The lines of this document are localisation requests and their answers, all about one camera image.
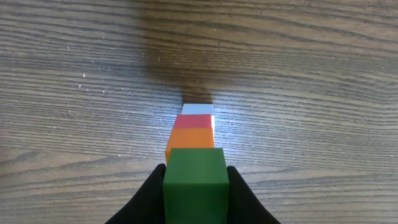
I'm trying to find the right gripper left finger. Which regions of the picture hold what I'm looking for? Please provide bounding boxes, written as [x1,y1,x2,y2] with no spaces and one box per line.
[104,164,166,224]

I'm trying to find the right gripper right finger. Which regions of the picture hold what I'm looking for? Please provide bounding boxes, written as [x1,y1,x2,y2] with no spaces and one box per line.
[226,166,282,224]

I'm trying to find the green cube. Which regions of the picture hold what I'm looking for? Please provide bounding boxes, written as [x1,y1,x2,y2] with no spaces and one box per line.
[162,147,230,224]

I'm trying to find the orange cube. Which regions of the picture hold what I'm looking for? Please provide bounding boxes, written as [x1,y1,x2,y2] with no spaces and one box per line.
[164,127,215,164]

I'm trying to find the red cube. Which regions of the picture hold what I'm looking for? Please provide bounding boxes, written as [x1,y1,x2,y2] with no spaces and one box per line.
[172,114,215,130]

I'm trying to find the white cube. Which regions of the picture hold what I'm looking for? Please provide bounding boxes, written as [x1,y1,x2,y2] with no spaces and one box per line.
[181,103,216,131]

